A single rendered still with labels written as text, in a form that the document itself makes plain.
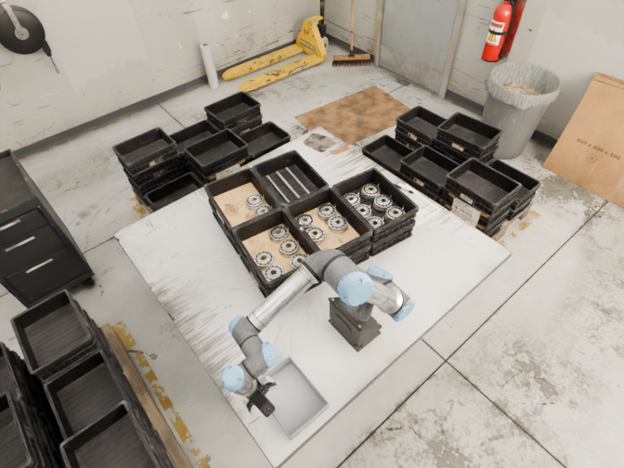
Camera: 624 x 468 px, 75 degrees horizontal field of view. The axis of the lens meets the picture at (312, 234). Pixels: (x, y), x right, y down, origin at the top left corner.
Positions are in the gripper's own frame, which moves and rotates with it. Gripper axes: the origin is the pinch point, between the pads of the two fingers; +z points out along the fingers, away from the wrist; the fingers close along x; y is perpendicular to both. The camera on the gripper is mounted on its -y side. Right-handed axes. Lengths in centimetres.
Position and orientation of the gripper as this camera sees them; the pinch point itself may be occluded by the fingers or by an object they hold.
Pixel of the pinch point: (267, 400)
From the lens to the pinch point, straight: 171.4
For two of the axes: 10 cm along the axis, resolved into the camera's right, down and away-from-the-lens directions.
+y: -6.9, -5.3, 5.0
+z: 2.0, 5.1, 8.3
